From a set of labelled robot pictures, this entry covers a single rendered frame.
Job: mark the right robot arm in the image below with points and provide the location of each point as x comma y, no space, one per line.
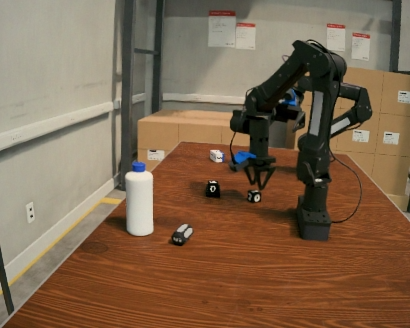
362,113

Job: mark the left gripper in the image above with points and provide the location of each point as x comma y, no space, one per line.
260,161

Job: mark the white bottle with blue cap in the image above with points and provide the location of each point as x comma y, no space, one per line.
139,200

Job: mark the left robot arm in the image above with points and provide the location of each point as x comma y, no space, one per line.
314,160

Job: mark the small white box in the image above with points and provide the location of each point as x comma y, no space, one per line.
217,155

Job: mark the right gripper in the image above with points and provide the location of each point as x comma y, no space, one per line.
282,116

